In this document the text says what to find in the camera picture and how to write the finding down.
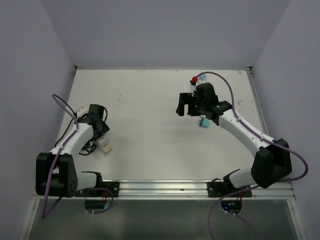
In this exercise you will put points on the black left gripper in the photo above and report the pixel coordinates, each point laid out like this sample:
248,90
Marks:
104,129

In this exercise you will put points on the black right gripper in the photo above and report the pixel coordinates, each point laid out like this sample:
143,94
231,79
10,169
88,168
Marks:
186,98

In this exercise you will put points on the white charger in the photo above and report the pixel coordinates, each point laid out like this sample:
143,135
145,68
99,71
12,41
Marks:
102,141

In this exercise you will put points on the beige power strip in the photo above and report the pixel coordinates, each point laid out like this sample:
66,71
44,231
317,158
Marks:
107,149

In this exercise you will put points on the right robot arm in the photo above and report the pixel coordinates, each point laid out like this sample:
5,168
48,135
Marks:
271,159

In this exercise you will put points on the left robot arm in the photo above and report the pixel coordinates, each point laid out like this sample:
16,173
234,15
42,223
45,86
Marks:
56,172

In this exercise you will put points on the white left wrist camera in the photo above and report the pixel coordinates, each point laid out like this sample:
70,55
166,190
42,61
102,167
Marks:
81,111

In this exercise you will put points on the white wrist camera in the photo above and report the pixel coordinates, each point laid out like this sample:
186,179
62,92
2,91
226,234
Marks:
81,111
202,78

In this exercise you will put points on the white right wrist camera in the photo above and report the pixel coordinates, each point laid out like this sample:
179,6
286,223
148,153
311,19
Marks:
202,78

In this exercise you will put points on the aluminium right side rail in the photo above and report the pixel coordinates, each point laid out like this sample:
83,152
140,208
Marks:
257,100

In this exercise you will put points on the aluminium rail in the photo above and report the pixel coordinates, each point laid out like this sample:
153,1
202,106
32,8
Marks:
193,190
257,100

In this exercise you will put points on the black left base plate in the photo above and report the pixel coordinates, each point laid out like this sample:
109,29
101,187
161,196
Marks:
99,191

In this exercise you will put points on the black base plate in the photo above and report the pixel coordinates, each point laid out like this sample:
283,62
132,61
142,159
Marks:
99,191
217,188

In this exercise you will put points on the aluminium front rail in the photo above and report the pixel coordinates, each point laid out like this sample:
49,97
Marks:
193,190

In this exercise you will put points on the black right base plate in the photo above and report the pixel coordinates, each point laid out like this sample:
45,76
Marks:
217,188

